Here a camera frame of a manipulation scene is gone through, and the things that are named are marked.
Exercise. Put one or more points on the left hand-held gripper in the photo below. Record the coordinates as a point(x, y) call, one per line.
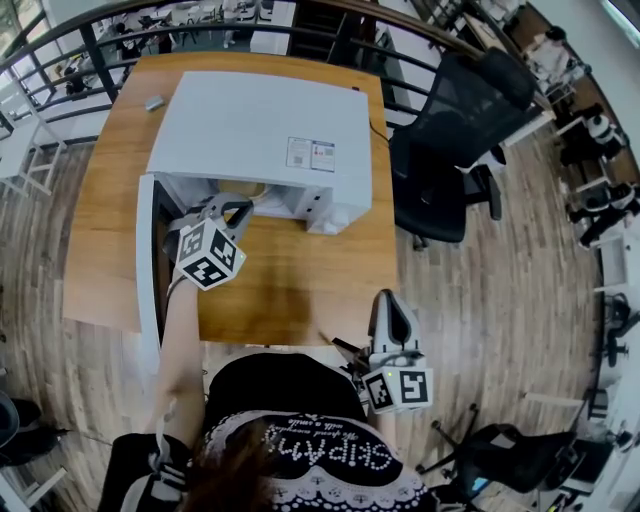
point(207, 255)

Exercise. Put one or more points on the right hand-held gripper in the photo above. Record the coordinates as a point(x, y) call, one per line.
point(400, 385)

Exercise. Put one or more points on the white microwave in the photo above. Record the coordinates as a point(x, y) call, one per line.
point(250, 125)

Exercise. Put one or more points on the person's right forearm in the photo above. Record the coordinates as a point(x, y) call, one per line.
point(392, 430)

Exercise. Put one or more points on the person's left forearm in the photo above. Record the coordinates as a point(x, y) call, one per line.
point(177, 340)

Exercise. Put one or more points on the person's black patterned shirt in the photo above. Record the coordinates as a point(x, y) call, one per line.
point(290, 390)

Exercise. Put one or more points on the wooden table with white legs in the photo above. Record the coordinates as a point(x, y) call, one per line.
point(100, 225)

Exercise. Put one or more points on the small grey box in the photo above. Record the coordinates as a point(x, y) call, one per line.
point(154, 103)

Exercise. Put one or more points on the black cluttered office chair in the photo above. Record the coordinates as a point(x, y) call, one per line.
point(515, 455)

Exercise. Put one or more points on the black mesh office chair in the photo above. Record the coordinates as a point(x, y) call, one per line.
point(450, 150)

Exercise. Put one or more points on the black metal railing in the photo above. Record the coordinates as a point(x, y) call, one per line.
point(100, 70)

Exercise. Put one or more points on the white wooden chair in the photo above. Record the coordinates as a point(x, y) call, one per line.
point(25, 150)

